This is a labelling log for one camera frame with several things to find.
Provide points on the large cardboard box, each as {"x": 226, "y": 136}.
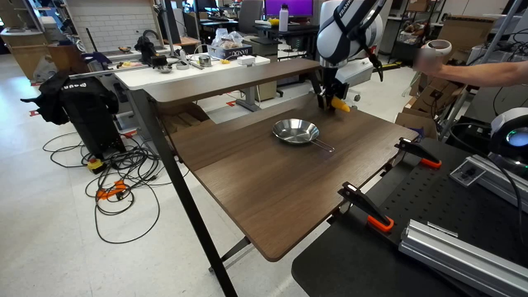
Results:
{"x": 465, "y": 33}

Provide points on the silver aluminium extrusion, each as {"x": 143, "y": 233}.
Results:
{"x": 462, "y": 256}

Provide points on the round black camera device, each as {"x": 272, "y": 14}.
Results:
{"x": 511, "y": 134}

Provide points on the grey metal rail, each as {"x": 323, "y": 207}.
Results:
{"x": 496, "y": 184}

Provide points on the person's bare forearm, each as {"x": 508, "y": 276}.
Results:
{"x": 483, "y": 73}

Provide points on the white handheld controller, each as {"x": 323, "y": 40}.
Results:
{"x": 437, "y": 48}

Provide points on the purple lit monitor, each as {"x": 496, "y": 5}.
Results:
{"x": 288, "y": 7}

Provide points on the white bottle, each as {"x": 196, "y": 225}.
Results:
{"x": 283, "y": 19}

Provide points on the stacked cardboard boxes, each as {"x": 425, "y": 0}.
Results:
{"x": 38, "y": 52}

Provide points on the brown cardboard box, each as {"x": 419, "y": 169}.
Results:
{"x": 417, "y": 124}
{"x": 425, "y": 88}

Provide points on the black table leg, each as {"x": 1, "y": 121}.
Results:
{"x": 174, "y": 187}

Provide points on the wooden raised table shelf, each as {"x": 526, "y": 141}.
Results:
{"x": 219, "y": 80}

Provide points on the orange carrot plush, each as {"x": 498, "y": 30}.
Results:
{"x": 341, "y": 104}

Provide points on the black backpack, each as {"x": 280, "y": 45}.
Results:
{"x": 51, "y": 99}

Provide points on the small steel pan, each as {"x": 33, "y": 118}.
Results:
{"x": 295, "y": 131}

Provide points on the black perforated table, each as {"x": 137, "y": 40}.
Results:
{"x": 351, "y": 264}

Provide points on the person's bare hand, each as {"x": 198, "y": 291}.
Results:
{"x": 425, "y": 63}

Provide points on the black orange bar clamp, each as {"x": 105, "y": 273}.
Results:
{"x": 364, "y": 208}
{"x": 417, "y": 151}

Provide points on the grey framed black plate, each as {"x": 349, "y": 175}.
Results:
{"x": 467, "y": 172}

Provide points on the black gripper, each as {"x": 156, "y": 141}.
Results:
{"x": 331, "y": 83}

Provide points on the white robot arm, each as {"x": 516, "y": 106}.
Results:
{"x": 338, "y": 38}

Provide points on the black headset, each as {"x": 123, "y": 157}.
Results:
{"x": 145, "y": 47}

